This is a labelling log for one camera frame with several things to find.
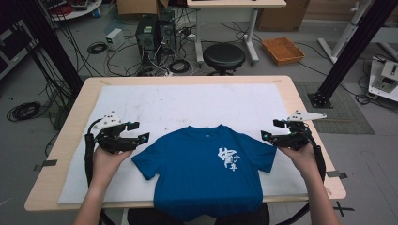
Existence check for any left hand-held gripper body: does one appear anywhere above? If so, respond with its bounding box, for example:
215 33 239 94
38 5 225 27
92 111 142 155

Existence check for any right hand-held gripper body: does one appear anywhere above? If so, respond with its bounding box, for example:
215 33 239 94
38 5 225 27
270 110 329 151

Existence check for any blue t-shirt with white print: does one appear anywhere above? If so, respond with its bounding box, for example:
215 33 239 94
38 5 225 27
130 124 278 223

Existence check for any person's left hand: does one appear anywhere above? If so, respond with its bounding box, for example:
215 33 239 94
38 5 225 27
90 144 134 189

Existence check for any person's right hand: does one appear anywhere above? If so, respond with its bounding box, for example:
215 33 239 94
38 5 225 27
277 142 324 183

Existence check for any white table mat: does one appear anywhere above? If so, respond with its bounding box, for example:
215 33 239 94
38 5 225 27
57 82 309 204

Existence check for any grey floor mat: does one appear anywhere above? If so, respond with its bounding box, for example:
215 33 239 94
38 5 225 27
294 81 376 136

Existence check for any grey tape strip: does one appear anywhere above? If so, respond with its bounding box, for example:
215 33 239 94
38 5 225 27
33 158 59 172
326 170 348 180

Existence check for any orange plastic basket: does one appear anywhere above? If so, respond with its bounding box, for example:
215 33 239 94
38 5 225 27
260 37 306 67

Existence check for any black tape cross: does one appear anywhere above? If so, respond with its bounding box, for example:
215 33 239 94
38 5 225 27
332 201 356 218

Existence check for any black round stool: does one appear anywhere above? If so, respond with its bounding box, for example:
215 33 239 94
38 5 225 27
202 42 247 76

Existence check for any black computer tower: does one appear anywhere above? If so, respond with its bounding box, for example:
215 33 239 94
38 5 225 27
157 9 178 58
134 13 160 66

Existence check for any small white power box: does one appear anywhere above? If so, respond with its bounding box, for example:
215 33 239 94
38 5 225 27
104 27 127 52

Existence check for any cardboard box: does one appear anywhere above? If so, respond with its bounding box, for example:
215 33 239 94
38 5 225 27
255 0 311 33
116 0 170 17

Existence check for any white metal stand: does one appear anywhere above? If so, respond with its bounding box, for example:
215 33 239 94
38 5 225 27
317 0 374 65

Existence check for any white device on base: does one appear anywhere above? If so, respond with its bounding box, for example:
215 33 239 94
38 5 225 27
368 55 398 103

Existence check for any round white table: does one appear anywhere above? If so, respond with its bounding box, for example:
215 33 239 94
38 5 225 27
39 0 103 22

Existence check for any white desk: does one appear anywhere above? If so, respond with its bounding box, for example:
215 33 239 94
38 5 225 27
186 0 287 66

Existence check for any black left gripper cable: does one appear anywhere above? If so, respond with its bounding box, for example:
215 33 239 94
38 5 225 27
84 117 105 188

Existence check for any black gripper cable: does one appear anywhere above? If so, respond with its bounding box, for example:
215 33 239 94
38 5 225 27
84 117 105 188
307 126 328 183

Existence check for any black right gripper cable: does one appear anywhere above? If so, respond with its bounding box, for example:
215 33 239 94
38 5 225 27
307 126 328 183

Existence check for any coiled black cable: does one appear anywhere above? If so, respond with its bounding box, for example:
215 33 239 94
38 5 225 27
86 40 108 55
6 100 42 123
168 58 192 75

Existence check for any black metal frame post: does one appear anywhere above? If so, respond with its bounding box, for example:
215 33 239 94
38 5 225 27
307 0 398 109
14 0 84 96

